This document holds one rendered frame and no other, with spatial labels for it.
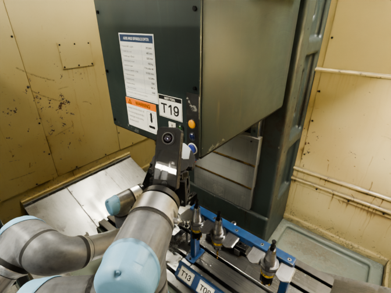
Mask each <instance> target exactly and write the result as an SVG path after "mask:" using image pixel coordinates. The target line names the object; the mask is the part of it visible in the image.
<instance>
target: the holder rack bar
mask: <svg viewBox="0 0 391 293"><path fill-rule="evenodd" d="M194 206H195V204H194V205H193V206H192V207H190V210H192V211H193V209H194ZM200 209H201V216H202V217H204V220H205V221H206V220H207V219H208V220H210V221H212V222H214V223H215V219H216V217H217V215H216V214H214V213H212V212H210V211H208V210H207V209H205V208H203V207H201V206H200ZM222 223H223V228H225V230H226V233H228V232H231V233H233V234H235V235H236V236H238V237H240V239H239V241H241V242H243V243H244V244H246V245H248V246H250V247H253V245H254V246H256V247H257V248H259V249H261V250H263V251H265V252H267V250H268V248H269V246H271V244H270V243H268V242H266V241H264V240H262V239H260V238H258V237H257V236H255V235H253V234H251V233H249V232H248V231H246V230H243V229H242V228H240V227H238V226H236V225H235V224H233V223H231V222H229V221H227V220H225V219H223V218H222ZM276 258H277V260H278V261H279V264H280V263H281V262H284V263H286V264H287V265H289V266H291V267H294V265H295V264H296V260H297V258H295V257H294V256H292V255H290V254H288V253H286V252H285V251H283V250H281V249H279V248H277V247H276Z"/></svg>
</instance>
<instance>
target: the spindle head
mask: <svg viewBox="0 0 391 293"><path fill-rule="evenodd" d="M94 6H95V12H96V17H97V23H98V30H99V37H100V41H101V48H102V54H103V59H104V65H105V72H106V79H107V83H108V90H109V96H110V100H111V107H112V114H113V121H114V124H115V125H117V126H119V127H122V128H125V129H127V130H130V131H132V132H134V133H137V134H140V135H142V136H145V137H147V138H150V139H152V140H154V141H156V139H157V135H156V134H154V133H151V132H149V131H146V130H143V129H141V128H138V127H135V126H132V125H131V124H129V117H128V112H127V104H126V97H129V96H127V94H126V86H125V77H124V72H123V64H122V56H121V50H120V42H119V33H136V34H153V35H154V49H155V65H156V74H157V90H158V94H162V95H167V96H170V97H175V98H180V99H182V108H183V122H179V121H177V120H173V119H170V118H167V117H164V116H160V115H159V102H158V104H155V103H152V102H148V101H144V100H141V99H137V98H133V97H129V98H133V99H137V100H139V101H143V102H148V103H151V104H154V105H156V110H157V125H158V128H160V127H169V122H173V123H176V127H177V125H178V124H181V125H182V126H183V128H184V132H183V133H184V141H183V143H184V144H187V116H186V93H187V92H189V93H192V94H197V95H199V97H200V103H199V159H202V158H203V157H205V156H207V155H208V154H210V153H211V152H213V151H214V150H216V149H218V148H219V147H221V146H222V145H224V144H225V143H227V142H229V141H230V140H232V139H233V138H235V137H237V136H238V135H239V134H241V133H243V132H244V131H246V130H247V129H249V128H250V127H252V126H253V125H255V124H257V123H258V122H260V121H261V120H263V119H264V118H266V117H268V116H269V115H271V114H272V113H274V112H275V111H277V110H278V109H280V108H281V107H282V105H283V99H284V95H285V88H286V82H287V75H288V71H289V64H290V58H291V54H292V47H293V41H294V35H295V30H296V24H297V17H298V11H299V7H300V0H94Z"/></svg>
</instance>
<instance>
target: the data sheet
mask: <svg viewBox="0 0 391 293"><path fill-rule="evenodd" d="M119 42H120V50H121V56H122V64H123V72H124V77H125V86H126V94H127V96H129V97H133V98H137V99H141V100H144V101H148V102H152V103H155V104H158V90H157V74H156V65H155V49H154V35H153V34H136V33H119Z"/></svg>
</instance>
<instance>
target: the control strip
mask: <svg viewBox="0 0 391 293"><path fill-rule="evenodd" d="M186 116H187V146H188V145H190V144H193V145H194V146H195V148H196V152H195V153H194V156H195V158H196V159H197V160H199V95H197V94H192V93H189V92H187V93H186ZM189 120H193V121H194V122H195V127H194V128H190V127H189ZM178 126H181V127H182V131H184V128H183V126H182V125H181V124H178V125H177V127H178ZM190 134H193V135H194V137H195V139H194V140H191V139H190Z"/></svg>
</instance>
